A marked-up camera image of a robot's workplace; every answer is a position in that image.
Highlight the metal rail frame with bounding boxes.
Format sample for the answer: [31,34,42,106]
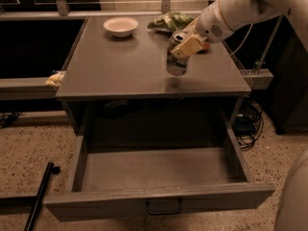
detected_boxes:
[0,77,58,101]

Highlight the open grey drawer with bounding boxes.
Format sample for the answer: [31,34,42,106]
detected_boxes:
[43,108,276,223]

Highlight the black cable bundle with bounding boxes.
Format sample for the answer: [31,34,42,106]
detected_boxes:
[232,98,265,151]

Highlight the white bowl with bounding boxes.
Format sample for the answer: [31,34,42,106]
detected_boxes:
[103,16,139,38]

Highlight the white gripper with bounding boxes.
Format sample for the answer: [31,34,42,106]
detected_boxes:
[170,2,234,59]

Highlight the yellow snack bag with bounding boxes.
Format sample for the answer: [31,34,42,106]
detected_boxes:
[45,71,65,87]

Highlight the grey cabinet counter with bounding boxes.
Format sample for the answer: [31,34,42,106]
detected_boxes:
[54,14,251,137]

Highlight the orange fruit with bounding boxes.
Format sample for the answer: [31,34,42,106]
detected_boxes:
[201,42,211,51]

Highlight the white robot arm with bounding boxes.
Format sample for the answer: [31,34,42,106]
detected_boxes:
[170,0,308,59]

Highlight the black pole on floor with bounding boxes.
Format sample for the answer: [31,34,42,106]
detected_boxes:
[24,163,60,231]

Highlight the green chip bag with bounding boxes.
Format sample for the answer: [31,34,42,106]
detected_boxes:
[147,12,193,33]

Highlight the black drawer handle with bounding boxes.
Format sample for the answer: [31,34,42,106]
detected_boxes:
[146,198,183,216]

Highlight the green white 7up can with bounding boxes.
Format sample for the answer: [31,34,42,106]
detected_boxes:
[167,31,189,76]

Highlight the white cable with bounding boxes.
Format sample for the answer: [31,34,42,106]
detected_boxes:
[230,23,254,57]

